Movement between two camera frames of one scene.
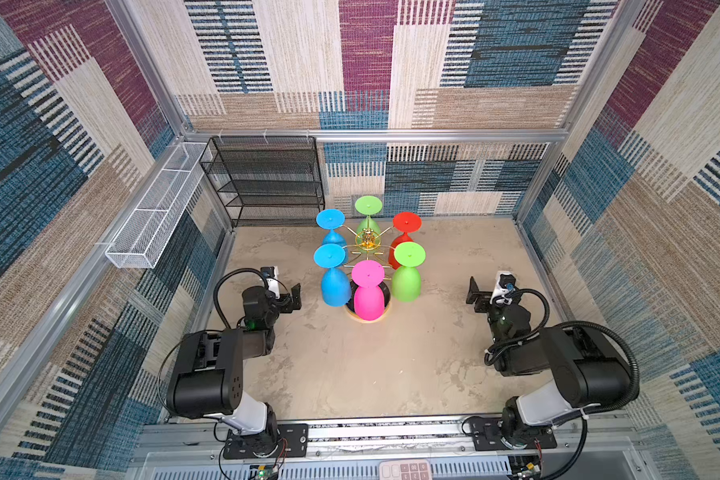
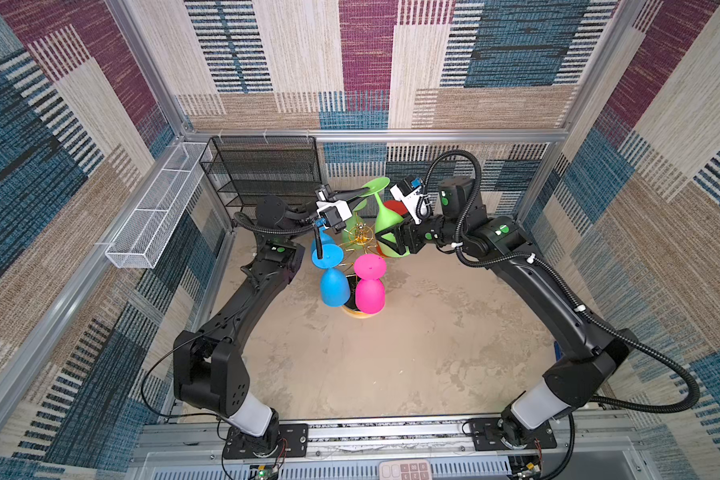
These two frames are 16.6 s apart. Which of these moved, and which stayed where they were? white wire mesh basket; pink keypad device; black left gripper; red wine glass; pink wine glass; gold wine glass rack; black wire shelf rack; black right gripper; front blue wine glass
Moved: gold wine glass rack; black right gripper; black left gripper; red wine glass
Stayed: pink wine glass; black wire shelf rack; white wire mesh basket; pink keypad device; front blue wine glass
